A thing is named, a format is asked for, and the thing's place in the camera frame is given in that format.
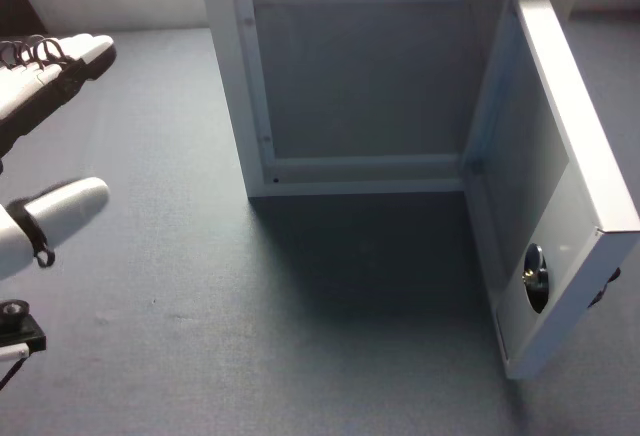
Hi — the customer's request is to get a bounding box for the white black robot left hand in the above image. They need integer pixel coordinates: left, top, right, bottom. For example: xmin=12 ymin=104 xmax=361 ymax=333
xmin=0 ymin=33 xmax=118 ymax=280

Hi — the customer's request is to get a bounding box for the white cabinet door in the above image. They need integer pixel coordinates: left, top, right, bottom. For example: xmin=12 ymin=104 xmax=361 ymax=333
xmin=462 ymin=0 xmax=640 ymax=381

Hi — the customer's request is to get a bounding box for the silver door lock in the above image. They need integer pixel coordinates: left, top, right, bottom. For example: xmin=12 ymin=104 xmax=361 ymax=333
xmin=521 ymin=242 xmax=552 ymax=315

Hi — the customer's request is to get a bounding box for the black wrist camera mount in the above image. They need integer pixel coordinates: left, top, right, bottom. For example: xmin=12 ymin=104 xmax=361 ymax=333
xmin=0 ymin=297 xmax=48 ymax=392

